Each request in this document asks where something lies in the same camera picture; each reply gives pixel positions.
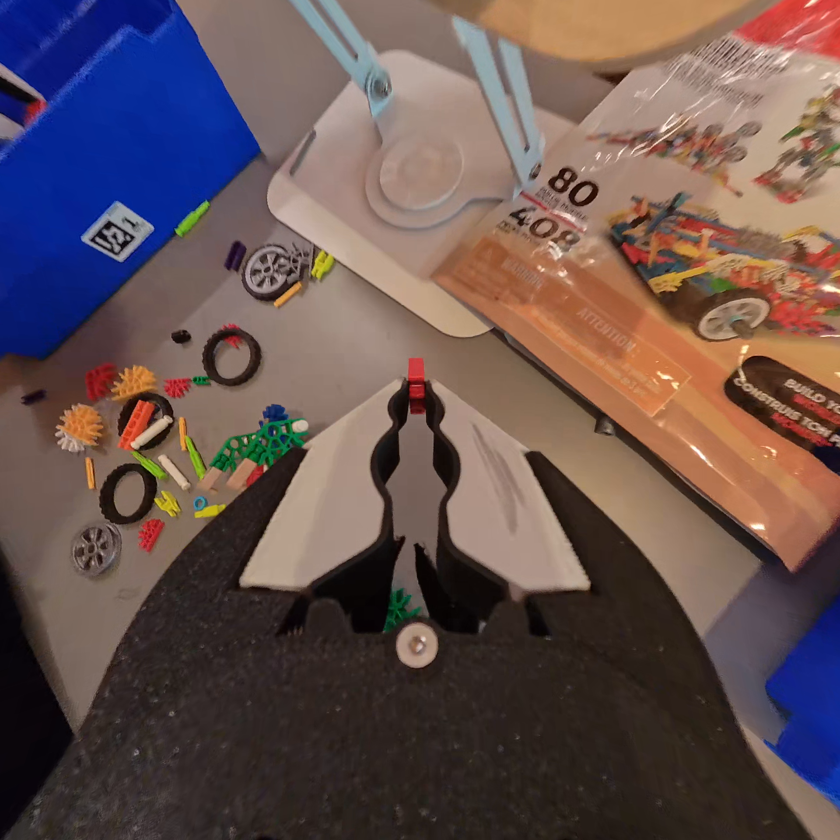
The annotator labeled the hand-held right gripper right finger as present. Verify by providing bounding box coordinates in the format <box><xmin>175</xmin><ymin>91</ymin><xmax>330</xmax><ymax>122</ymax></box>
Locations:
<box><xmin>424</xmin><ymin>378</ymin><xmax>592</xmax><ymax>601</ymax></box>

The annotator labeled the white desk stand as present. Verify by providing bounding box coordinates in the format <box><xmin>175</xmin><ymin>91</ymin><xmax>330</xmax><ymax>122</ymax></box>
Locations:
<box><xmin>266</xmin><ymin>0</ymin><xmax>578</xmax><ymax>339</ymax></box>

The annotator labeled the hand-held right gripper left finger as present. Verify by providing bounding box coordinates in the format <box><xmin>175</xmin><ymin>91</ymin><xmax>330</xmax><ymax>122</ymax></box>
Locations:
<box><xmin>238</xmin><ymin>378</ymin><xmax>405</xmax><ymax>598</ymax></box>

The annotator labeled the toy set instruction booklet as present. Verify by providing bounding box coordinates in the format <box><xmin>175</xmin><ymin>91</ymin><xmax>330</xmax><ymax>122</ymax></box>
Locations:
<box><xmin>430</xmin><ymin>0</ymin><xmax>840</xmax><ymax>572</ymax></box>

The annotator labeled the rounded wooden board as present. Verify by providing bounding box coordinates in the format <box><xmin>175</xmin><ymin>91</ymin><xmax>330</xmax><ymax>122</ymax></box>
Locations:
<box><xmin>427</xmin><ymin>0</ymin><xmax>775</xmax><ymax>73</ymax></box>

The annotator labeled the grey wheel hub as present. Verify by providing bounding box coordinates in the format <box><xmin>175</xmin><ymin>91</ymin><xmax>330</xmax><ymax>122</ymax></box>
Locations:
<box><xmin>70</xmin><ymin>521</ymin><xmax>123</xmax><ymax>578</ymax></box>

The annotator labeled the blue labelled storage bin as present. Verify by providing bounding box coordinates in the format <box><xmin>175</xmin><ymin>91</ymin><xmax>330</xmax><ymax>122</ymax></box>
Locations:
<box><xmin>0</xmin><ymin>0</ymin><xmax>262</xmax><ymax>361</ymax></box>

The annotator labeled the toy wheel with grey hub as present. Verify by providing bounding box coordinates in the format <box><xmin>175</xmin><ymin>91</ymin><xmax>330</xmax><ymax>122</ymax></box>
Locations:
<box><xmin>240</xmin><ymin>243</ymin><xmax>294</xmax><ymax>303</ymax></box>

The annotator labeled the yellow snowflake connector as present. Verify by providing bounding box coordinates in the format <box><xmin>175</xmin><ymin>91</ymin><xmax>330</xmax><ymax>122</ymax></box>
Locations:
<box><xmin>60</xmin><ymin>403</ymin><xmax>106</xmax><ymax>447</ymax></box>

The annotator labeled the black toy tyre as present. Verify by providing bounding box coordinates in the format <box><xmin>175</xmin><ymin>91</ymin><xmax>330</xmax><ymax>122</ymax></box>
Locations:
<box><xmin>98</xmin><ymin>462</ymin><xmax>158</xmax><ymax>526</ymax></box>
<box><xmin>201</xmin><ymin>327</ymin><xmax>263</xmax><ymax>388</ymax></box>
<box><xmin>117</xmin><ymin>392</ymin><xmax>175</xmax><ymax>452</ymax></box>

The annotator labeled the yellow half-circle connector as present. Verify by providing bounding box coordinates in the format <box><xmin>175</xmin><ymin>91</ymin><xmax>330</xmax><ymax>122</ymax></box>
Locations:
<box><xmin>110</xmin><ymin>364</ymin><xmax>160</xmax><ymax>403</ymax></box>

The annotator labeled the colourful toy model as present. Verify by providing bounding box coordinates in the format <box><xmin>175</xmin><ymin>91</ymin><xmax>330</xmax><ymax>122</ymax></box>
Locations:
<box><xmin>197</xmin><ymin>403</ymin><xmax>421</xmax><ymax>634</ymax></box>

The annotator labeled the blue plastic bin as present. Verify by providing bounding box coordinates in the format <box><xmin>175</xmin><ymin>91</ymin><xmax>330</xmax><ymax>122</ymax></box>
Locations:
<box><xmin>764</xmin><ymin>610</ymin><xmax>840</xmax><ymax>798</ymax></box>

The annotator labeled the orange ladder connector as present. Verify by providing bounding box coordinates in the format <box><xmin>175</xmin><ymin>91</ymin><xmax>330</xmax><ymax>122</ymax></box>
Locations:
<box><xmin>117</xmin><ymin>399</ymin><xmax>157</xmax><ymax>451</ymax></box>

